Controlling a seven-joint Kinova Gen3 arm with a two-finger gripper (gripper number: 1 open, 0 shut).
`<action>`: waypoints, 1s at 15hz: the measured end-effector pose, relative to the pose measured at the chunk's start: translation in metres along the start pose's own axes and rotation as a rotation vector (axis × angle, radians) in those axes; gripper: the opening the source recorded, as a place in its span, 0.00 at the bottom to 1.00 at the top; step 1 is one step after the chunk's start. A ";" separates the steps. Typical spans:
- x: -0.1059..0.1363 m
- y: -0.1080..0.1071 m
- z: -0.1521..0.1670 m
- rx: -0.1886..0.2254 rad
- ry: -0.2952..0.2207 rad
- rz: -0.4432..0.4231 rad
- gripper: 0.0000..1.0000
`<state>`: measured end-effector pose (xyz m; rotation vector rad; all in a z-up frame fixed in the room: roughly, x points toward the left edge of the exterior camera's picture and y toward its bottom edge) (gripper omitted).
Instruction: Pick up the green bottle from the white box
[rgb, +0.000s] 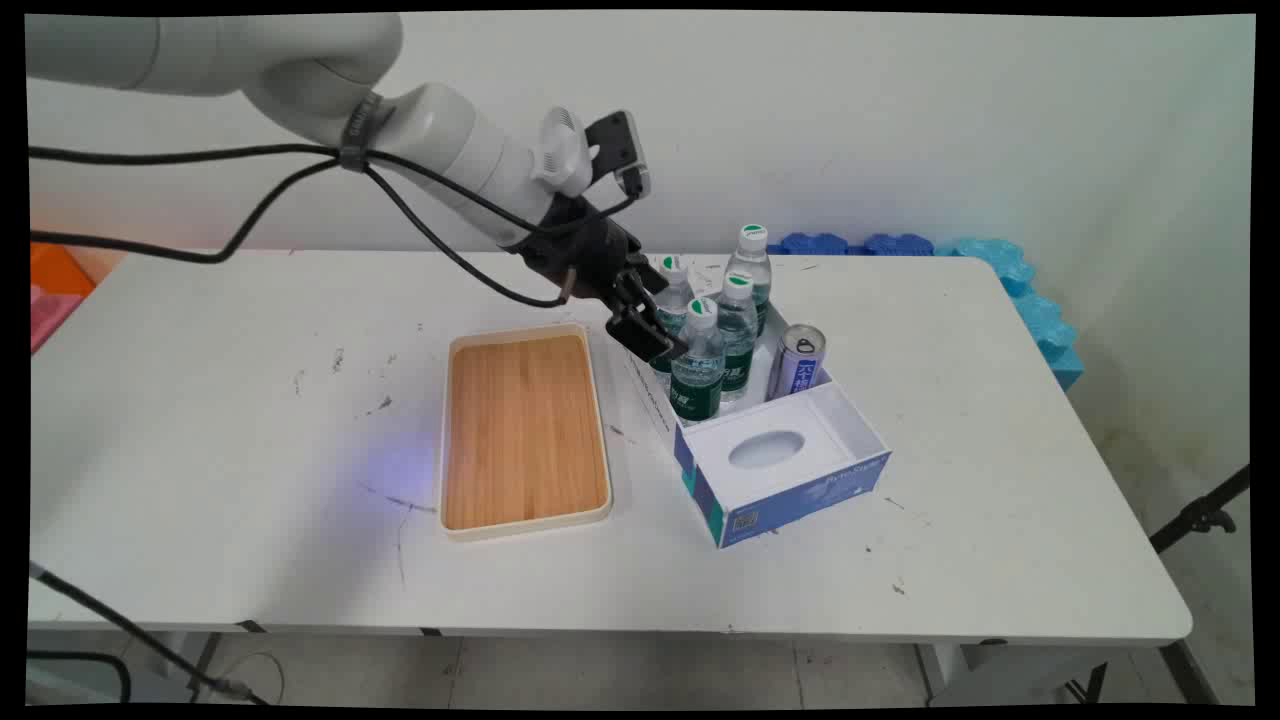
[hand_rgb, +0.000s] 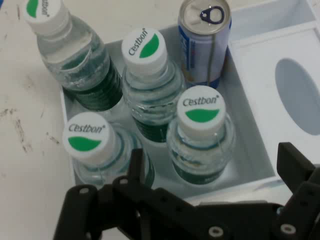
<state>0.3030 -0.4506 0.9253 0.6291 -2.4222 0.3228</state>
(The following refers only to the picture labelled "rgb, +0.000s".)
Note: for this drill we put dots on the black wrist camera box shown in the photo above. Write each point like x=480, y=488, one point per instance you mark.
x=620, y=150

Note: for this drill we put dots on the wooden tray with cream rim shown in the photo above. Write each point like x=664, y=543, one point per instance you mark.
x=524, y=431

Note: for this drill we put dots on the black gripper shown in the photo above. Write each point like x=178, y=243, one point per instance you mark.
x=585, y=255

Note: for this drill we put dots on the blue foam mat stack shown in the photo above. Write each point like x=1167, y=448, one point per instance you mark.
x=1010, y=290

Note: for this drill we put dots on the blue white cardboard box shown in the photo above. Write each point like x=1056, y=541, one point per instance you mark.
x=770, y=450

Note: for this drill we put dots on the orange pink foam mat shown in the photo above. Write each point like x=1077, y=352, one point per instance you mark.
x=55, y=290

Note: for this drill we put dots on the black tripod leg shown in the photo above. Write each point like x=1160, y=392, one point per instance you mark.
x=1198, y=512

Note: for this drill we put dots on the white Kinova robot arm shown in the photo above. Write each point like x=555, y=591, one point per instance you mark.
x=300, y=60

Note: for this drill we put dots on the water bottle green label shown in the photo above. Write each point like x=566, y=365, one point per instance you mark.
x=738, y=336
x=697, y=364
x=752, y=265
x=672, y=310

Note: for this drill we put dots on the silver blue drink can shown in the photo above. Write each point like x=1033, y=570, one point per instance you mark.
x=796, y=362

